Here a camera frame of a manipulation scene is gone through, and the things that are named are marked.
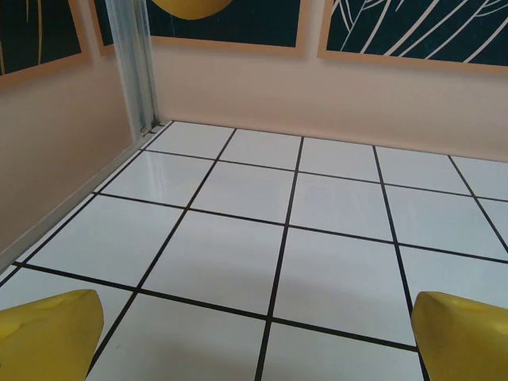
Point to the dark panel with orange circle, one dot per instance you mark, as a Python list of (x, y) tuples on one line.
[(238, 24)]

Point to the aluminium corner post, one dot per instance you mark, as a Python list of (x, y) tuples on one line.
[(135, 63)]

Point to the dark panel pale disc gold lines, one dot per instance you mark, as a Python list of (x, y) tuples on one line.
[(35, 35)]

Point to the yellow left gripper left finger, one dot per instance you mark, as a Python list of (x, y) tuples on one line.
[(43, 337)]

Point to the aluminium table side rail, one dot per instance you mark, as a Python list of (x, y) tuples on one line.
[(79, 194)]

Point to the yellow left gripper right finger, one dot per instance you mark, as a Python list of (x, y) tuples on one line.
[(464, 341)]

